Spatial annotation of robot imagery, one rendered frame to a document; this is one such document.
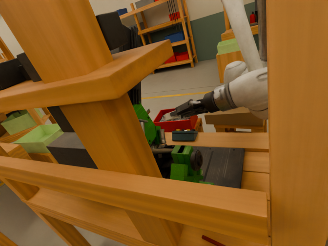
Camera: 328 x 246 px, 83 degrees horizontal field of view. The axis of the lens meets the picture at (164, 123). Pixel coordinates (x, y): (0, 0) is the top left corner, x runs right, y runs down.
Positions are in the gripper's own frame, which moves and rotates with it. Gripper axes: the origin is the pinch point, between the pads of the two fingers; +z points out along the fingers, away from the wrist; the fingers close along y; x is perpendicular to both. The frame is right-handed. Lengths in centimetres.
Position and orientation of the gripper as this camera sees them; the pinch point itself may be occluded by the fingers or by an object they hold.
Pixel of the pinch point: (172, 115)
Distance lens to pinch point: 78.1
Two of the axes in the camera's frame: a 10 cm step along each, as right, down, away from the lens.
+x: 0.8, 9.6, -2.9
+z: -7.7, 2.4, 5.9
